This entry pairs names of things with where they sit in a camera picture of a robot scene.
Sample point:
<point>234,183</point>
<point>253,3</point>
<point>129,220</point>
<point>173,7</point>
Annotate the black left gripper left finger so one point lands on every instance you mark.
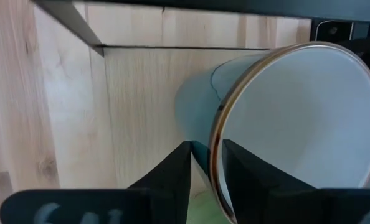
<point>169,186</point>

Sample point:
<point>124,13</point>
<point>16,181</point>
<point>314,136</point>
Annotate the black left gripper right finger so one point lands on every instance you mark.
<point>259,186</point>

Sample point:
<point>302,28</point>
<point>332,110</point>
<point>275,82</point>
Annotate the pale grey-green mug white inside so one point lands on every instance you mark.
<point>297,109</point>

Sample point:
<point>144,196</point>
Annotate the wooden shelf board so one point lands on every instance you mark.
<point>147,118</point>

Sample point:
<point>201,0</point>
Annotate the black metal table frame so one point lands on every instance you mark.
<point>266,7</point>

